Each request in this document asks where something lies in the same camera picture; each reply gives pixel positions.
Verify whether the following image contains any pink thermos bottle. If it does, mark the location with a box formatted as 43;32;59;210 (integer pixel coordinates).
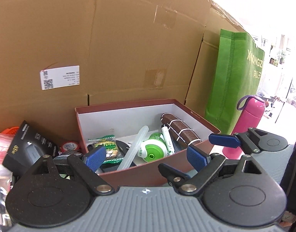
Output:
222;95;266;160

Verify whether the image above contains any brown tied roll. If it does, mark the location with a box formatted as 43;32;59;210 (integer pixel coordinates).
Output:
160;113;202;148

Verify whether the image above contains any pink zip bags pack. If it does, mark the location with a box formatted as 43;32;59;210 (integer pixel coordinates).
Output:
0;133;14;191

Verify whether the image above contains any black charger box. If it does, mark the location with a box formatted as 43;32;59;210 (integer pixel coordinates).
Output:
3;121;59;177

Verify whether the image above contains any red tape roll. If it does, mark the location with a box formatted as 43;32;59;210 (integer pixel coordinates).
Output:
60;141;79;152

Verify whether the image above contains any white tube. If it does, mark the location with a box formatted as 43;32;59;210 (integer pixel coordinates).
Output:
161;124;175;155

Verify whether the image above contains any green non-woven bag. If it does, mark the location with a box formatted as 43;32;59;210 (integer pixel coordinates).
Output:
205;29;265;134

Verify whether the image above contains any green white round container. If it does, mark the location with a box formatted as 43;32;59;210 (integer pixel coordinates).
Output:
137;132;168;162

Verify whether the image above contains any green snack packet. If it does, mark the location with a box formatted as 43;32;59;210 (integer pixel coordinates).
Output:
88;135;124;165

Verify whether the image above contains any dark red shoe box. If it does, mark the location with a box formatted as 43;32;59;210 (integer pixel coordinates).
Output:
75;100;220;189

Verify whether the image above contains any translucent plastic stick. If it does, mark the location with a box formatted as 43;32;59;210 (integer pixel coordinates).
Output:
117;126;149;171

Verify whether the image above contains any white shipping label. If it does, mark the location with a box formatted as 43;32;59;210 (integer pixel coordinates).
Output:
40;66;80;90

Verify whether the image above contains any large cardboard box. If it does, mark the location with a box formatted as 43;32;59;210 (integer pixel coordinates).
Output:
0;0;243;140

